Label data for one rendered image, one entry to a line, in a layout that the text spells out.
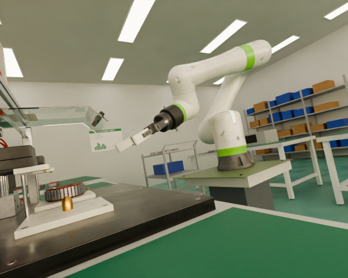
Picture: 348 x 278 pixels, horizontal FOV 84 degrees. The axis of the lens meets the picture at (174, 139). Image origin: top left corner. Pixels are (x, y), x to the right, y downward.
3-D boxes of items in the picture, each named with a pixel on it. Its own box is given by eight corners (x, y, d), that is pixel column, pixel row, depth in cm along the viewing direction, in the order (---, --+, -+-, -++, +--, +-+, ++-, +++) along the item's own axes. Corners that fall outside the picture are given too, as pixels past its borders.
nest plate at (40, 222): (100, 201, 50) (100, 196, 50) (114, 210, 37) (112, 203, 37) (29, 220, 43) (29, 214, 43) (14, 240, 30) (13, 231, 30)
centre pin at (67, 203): (73, 207, 41) (71, 194, 42) (73, 209, 40) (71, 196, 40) (62, 210, 40) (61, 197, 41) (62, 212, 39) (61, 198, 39)
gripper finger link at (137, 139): (151, 135, 65) (152, 135, 64) (135, 145, 61) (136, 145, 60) (146, 128, 65) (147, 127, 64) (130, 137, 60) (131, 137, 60)
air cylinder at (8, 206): (21, 210, 58) (19, 192, 58) (16, 215, 51) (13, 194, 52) (-1, 216, 55) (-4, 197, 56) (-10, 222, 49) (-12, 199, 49)
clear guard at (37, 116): (98, 134, 88) (96, 121, 89) (109, 121, 67) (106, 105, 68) (4, 143, 72) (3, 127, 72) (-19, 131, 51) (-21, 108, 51)
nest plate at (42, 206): (89, 193, 71) (89, 190, 71) (95, 197, 58) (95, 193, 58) (40, 204, 63) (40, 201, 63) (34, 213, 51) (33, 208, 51)
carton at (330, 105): (321, 112, 553) (320, 106, 554) (339, 107, 517) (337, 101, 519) (314, 112, 533) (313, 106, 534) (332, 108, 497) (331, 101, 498)
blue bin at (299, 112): (302, 116, 598) (301, 110, 599) (317, 112, 561) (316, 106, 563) (294, 117, 577) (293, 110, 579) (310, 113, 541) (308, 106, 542)
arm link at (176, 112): (162, 107, 85) (175, 99, 78) (175, 130, 87) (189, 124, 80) (153, 112, 81) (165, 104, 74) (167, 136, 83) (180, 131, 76)
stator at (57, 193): (84, 191, 68) (83, 181, 69) (88, 194, 59) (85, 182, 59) (46, 200, 63) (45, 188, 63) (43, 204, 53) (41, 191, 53)
